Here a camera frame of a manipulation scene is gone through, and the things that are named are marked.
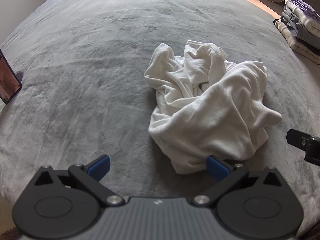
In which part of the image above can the white garment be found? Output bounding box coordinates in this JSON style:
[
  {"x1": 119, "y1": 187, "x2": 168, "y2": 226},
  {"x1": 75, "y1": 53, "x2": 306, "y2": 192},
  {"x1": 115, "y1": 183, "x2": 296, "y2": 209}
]
[{"x1": 144, "y1": 41, "x2": 282, "y2": 174}]

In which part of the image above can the folded clothes stack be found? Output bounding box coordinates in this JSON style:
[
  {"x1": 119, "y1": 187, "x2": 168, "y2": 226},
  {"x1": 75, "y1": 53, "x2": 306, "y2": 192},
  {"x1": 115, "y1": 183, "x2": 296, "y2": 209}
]
[{"x1": 273, "y1": 0, "x2": 319, "y2": 64}]

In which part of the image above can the grey plush bed blanket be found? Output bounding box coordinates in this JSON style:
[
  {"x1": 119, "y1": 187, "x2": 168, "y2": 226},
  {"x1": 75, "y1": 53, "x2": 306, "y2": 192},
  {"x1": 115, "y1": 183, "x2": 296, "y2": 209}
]
[{"x1": 1, "y1": 0, "x2": 319, "y2": 233}]

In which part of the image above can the black smartphone on stand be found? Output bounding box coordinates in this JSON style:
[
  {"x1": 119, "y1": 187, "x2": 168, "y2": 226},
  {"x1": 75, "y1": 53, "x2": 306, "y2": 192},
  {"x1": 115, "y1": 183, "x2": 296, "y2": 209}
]
[{"x1": 0, "y1": 51, "x2": 23, "y2": 105}]

